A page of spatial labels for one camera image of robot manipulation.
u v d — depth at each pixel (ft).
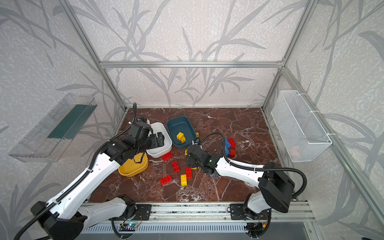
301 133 2.04
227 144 3.18
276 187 1.38
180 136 3.16
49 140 2.16
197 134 3.31
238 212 2.41
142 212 2.43
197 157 2.03
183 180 2.71
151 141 2.15
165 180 2.72
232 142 3.33
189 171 2.80
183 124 3.57
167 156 3.00
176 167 2.88
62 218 1.24
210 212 2.47
